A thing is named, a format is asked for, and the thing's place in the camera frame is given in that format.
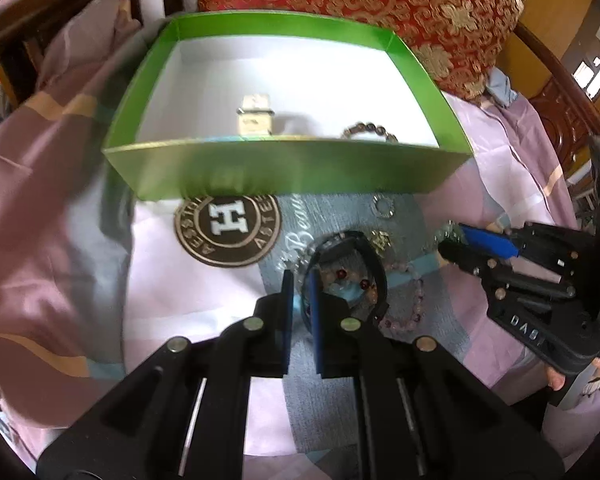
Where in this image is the green jade bead bracelet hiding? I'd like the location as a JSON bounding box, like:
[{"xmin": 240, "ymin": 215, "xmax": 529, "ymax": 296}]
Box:
[{"xmin": 424, "ymin": 223, "xmax": 465, "ymax": 254}]

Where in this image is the purple bead bracelet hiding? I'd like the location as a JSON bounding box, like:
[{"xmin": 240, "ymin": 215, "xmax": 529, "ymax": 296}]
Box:
[{"xmin": 379, "ymin": 261, "xmax": 427, "ymax": 334}]

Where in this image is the gold flower charm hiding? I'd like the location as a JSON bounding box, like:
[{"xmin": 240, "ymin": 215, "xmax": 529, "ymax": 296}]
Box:
[{"xmin": 370, "ymin": 230, "xmax": 392, "ymax": 255}]

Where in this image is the red bead bracelet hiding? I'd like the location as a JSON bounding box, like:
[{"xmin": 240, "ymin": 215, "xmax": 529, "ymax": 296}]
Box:
[{"xmin": 302, "ymin": 266, "xmax": 379, "ymax": 326}]

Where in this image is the small silver bead ring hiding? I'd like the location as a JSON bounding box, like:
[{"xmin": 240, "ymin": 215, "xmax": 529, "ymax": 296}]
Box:
[{"xmin": 371, "ymin": 194, "xmax": 397, "ymax": 219}]

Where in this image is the black strap watch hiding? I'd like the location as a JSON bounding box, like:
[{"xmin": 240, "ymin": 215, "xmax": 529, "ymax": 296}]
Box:
[{"xmin": 298, "ymin": 230, "xmax": 389, "ymax": 332}]

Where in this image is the brown bead bracelet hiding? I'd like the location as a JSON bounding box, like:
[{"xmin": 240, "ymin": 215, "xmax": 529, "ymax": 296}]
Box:
[{"xmin": 341, "ymin": 121, "xmax": 400, "ymax": 144}]

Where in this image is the white strap watch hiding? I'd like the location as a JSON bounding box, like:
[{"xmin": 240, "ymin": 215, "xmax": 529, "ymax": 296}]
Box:
[{"xmin": 237, "ymin": 94, "xmax": 274, "ymax": 139}]

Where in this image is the right hand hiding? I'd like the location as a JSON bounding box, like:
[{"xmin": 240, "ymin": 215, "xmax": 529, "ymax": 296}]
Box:
[{"xmin": 544, "ymin": 358, "xmax": 600, "ymax": 394}]

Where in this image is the purple plaid bed sheet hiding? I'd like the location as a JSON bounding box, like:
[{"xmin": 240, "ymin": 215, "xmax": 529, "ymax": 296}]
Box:
[{"xmin": 0, "ymin": 0, "xmax": 576, "ymax": 460}]

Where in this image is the green cardboard box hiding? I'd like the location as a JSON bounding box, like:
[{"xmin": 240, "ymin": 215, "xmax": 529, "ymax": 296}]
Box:
[{"xmin": 102, "ymin": 12, "xmax": 471, "ymax": 200}]

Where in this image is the dark wooden armchair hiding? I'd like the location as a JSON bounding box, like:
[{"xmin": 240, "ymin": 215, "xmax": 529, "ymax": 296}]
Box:
[{"xmin": 0, "ymin": 0, "xmax": 600, "ymax": 172}]

